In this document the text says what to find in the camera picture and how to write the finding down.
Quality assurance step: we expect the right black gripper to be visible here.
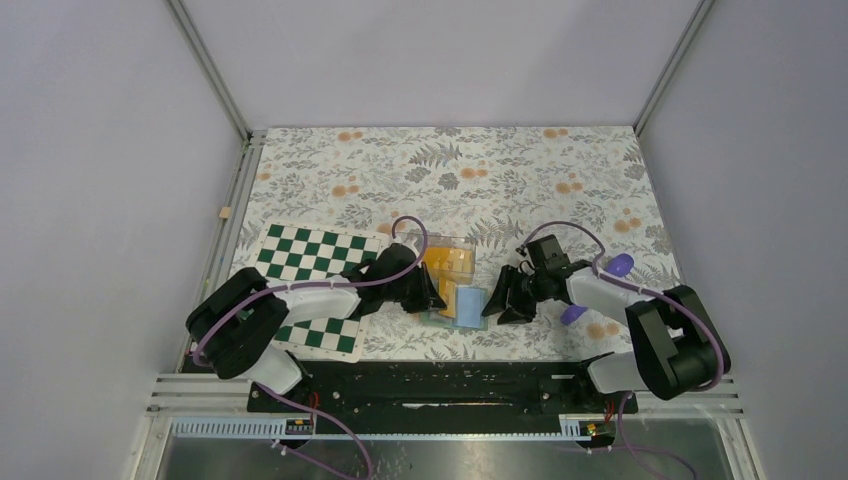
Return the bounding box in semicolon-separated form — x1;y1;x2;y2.
481;264;549;326

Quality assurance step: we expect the clear box with orange blocks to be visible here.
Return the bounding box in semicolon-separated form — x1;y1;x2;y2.
401;232;476;285

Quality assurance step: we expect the floral table mat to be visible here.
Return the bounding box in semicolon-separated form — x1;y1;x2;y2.
209;125;706;364

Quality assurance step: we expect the green white chessboard mat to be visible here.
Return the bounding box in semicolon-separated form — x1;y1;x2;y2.
247;220;390;363

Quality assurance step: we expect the purple cylinder tube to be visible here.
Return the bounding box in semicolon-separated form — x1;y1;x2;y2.
560;253;634;326

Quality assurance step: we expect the white slotted cable duct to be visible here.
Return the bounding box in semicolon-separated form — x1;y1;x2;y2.
170;414;595;443

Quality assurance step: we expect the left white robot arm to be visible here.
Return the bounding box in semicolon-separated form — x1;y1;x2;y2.
185;243;446;411

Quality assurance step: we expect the green card holder wallet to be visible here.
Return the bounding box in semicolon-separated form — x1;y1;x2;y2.
419;283;489;331

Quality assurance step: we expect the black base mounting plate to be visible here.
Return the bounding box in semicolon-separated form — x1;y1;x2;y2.
285;360;638;434

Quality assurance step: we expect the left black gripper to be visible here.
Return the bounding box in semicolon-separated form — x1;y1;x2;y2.
384;262;447;314

